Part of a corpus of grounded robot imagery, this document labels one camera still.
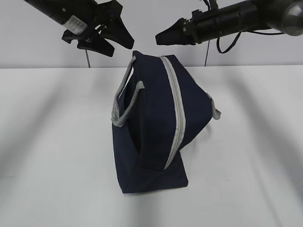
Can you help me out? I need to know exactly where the black cable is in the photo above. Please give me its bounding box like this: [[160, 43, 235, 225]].
[[216, 30, 243, 54]]

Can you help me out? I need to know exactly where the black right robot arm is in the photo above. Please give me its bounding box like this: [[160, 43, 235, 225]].
[[69, 0, 303, 57]]

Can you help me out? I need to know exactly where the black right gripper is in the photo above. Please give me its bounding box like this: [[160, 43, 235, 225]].
[[155, 9, 218, 45]]

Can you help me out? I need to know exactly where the navy blue lunch bag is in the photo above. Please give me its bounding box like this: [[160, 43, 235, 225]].
[[111, 51, 221, 194]]

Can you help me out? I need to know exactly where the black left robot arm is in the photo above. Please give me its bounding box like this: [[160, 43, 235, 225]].
[[26, 0, 134, 57]]

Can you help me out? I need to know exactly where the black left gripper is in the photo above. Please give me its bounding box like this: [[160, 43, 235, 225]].
[[62, 0, 134, 57]]

